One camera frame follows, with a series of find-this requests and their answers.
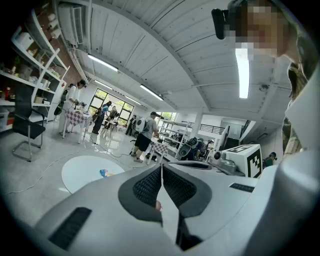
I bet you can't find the clear plastic storage bin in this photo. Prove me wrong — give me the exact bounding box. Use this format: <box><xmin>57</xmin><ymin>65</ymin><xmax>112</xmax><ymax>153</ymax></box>
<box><xmin>0</xmin><ymin>107</ymin><xmax>11</xmax><ymax>131</ymax></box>

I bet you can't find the metal storage rack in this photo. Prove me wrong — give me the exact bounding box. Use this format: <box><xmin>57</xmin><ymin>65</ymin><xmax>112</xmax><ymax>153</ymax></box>
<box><xmin>158</xmin><ymin>118</ymin><xmax>194</xmax><ymax>161</ymax></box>

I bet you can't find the black cantilever chair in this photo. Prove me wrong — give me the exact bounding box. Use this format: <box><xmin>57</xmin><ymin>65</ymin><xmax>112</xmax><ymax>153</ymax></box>
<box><xmin>11</xmin><ymin>84</ymin><xmax>47</xmax><ymax>163</ymax></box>

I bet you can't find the black mezzanine railing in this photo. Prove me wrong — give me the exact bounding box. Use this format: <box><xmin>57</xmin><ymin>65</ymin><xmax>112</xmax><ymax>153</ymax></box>
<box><xmin>199</xmin><ymin>122</ymin><xmax>228</xmax><ymax>135</ymax></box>

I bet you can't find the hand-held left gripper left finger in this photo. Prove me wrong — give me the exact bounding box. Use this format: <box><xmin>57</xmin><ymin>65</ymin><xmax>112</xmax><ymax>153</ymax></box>
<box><xmin>34</xmin><ymin>163</ymin><xmax>181</xmax><ymax>256</ymax></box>

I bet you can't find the white air conditioner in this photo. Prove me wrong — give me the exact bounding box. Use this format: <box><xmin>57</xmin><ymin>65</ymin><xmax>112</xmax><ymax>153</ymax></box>
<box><xmin>56</xmin><ymin>1</ymin><xmax>85</xmax><ymax>48</ymax></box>

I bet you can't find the black head-mounted camera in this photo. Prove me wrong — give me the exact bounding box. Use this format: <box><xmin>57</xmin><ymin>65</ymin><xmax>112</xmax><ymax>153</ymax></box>
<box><xmin>211</xmin><ymin>7</ymin><xmax>238</xmax><ymax>41</ymax></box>

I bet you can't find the long white floor cable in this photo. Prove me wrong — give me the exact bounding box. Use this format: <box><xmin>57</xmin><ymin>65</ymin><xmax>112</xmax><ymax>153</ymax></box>
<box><xmin>1</xmin><ymin>147</ymin><xmax>87</xmax><ymax>196</ymax></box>

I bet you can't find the white shelf unit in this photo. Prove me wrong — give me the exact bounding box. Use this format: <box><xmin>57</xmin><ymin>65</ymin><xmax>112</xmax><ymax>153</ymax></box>
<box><xmin>0</xmin><ymin>9</ymin><xmax>71</xmax><ymax>132</ymax></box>

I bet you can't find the white ceiling tube light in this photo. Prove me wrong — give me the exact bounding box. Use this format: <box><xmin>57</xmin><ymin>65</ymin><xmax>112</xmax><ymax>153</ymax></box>
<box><xmin>234</xmin><ymin>47</ymin><xmax>251</xmax><ymax>99</ymax></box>
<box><xmin>93</xmin><ymin>79</ymin><xmax>114</xmax><ymax>91</ymax></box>
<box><xmin>86</xmin><ymin>53</ymin><xmax>119</xmax><ymax>73</ymax></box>
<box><xmin>124</xmin><ymin>95</ymin><xmax>143</xmax><ymax>106</ymax></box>
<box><xmin>139</xmin><ymin>83</ymin><xmax>165</xmax><ymax>101</ymax></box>

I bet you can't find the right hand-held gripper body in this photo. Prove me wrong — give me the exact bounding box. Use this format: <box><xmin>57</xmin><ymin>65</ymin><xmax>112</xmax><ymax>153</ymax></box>
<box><xmin>213</xmin><ymin>143</ymin><xmax>263</xmax><ymax>179</ymax></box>

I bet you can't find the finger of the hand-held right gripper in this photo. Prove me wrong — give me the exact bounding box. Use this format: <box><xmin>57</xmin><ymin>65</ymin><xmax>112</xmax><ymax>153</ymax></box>
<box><xmin>167</xmin><ymin>160</ymin><xmax>214</xmax><ymax>171</ymax></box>

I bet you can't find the large black-framed window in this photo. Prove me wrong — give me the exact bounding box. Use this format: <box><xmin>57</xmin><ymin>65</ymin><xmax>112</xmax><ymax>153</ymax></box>
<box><xmin>88</xmin><ymin>87</ymin><xmax>135</xmax><ymax>126</ymax></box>

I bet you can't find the yellow plaid shirt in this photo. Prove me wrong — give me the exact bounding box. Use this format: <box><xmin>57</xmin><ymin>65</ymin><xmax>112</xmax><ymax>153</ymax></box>
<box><xmin>281</xmin><ymin>61</ymin><xmax>311</xmax><ymax>159</ymax></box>

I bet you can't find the person's face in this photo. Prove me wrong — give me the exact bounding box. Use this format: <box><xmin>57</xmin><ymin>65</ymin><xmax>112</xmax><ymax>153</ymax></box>
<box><xmin>234</xmin><ymin>0</ymin><xmax>301</xmax><ymax>60</ymax></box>

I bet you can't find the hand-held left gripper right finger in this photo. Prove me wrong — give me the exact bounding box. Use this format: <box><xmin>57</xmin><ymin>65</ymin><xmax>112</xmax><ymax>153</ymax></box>
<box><xmin>162</xmin><ymin>163</ymin><xmax>260</xmax><ymax>251</ymax></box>

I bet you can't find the long black floor cable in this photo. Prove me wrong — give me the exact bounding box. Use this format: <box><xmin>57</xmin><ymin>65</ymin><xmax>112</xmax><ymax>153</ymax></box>
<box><xmin>84</xmin><ymin>136</ymin><xmax>137</xmax><ymax>159</ymax></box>

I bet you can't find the checkered cloth table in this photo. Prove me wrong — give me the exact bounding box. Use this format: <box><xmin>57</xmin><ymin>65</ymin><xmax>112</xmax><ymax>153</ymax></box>
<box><xmin>146</xmin><ymin>139</ymin><xmax>169</xmax><ymax>166</ymax></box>
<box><xmin>61</xmin><ymin>107</ymin><xmax>94</xmax><ymax>145</ymax></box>

